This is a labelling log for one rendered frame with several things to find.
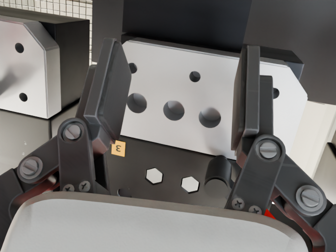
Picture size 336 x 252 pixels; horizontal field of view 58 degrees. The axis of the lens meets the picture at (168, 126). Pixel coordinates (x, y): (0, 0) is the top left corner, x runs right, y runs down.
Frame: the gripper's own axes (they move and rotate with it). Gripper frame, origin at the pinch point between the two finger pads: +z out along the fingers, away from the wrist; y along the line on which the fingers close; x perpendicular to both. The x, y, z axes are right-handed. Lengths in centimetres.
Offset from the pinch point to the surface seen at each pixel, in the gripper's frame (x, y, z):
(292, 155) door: -245, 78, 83
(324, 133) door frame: -225, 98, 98
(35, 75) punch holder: -8.4, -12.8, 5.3
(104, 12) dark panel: -46, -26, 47
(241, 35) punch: -7.1, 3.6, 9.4
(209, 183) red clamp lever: -8.3, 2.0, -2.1
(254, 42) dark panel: -47, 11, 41
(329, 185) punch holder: -15.8, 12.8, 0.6
